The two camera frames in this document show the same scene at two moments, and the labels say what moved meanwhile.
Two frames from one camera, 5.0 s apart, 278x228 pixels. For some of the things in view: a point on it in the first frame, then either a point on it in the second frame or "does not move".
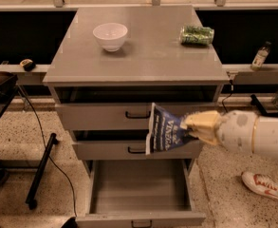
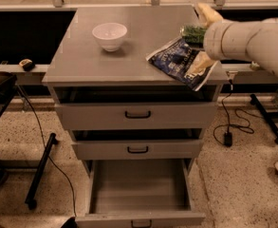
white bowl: x=110 y=36 does not move
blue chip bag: x=165 y=131 to x=176 y=59
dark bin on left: x=0 y=86 does not move
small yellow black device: x=27 y=65 does not move
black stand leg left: x=31 y=199 does not move
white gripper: x=236 y=131 to x=213 y=40
